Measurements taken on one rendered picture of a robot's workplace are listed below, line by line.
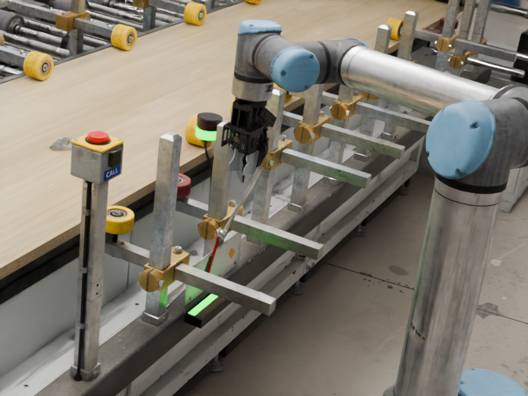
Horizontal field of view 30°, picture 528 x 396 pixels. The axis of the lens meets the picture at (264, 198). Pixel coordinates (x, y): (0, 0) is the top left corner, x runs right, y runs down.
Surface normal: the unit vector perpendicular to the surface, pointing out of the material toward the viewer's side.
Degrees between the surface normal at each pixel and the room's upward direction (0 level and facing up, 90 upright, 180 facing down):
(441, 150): 82
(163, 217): 90
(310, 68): 90
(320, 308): 0
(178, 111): 0
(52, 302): 90
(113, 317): 0
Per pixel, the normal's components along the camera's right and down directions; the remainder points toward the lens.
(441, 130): -0.83, 0.00
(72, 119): 0.12, -0.90
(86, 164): -0.46, 0.33
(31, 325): 0.88, 0.29
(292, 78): 0.44, 0.44
